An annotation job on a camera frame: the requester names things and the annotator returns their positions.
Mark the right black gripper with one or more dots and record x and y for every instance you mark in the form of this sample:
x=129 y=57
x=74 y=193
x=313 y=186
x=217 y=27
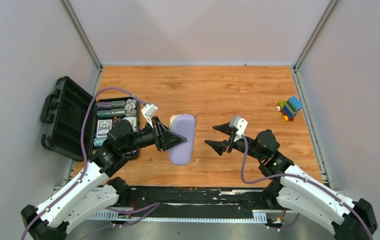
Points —
x=230 y=139

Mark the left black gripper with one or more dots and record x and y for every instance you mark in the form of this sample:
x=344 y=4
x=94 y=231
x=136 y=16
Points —
x=158 y=134

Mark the beige folding umbrella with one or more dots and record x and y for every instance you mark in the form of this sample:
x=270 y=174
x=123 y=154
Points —
x=171 y=120

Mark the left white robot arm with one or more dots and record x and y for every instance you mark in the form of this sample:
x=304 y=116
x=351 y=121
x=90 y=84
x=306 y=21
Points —
x=97 y=187

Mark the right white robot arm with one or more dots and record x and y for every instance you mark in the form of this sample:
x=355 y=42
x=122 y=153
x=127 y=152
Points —
x=292 y=188

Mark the colourful toy block car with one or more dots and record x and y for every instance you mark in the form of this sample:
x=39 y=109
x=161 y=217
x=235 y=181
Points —
x=289 y=108

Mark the black poker chip case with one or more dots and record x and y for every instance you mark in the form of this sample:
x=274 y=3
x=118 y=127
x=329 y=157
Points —
x=70 y=111

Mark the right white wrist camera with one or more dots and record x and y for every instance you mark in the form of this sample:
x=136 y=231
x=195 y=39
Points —
x=238 y=126

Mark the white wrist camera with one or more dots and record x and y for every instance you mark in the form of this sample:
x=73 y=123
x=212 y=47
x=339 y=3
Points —
x=148 y=111
x=238 y=126

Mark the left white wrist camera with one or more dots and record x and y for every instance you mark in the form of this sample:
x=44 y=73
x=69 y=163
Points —
x=148 y=111

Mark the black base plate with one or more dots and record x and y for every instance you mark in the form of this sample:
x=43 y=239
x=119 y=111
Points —
x=203 y=202

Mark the aluminium frame rail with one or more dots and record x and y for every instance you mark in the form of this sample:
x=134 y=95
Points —
x=117 y=214

